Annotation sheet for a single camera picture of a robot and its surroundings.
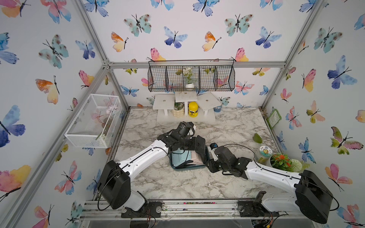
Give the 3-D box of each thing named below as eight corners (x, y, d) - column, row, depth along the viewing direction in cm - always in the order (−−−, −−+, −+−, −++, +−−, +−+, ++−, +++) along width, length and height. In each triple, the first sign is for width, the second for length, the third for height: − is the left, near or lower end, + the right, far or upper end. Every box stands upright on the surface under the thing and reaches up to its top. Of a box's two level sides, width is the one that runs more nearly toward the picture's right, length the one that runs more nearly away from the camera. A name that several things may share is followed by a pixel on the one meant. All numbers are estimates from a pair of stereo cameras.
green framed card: (270, 128, 111) (275, 120, 104) (264, 116, 119) (269, 108, 112) (277, 128, 111) (283, 120, 104) (271, 116, 119) (277, 108, 112)
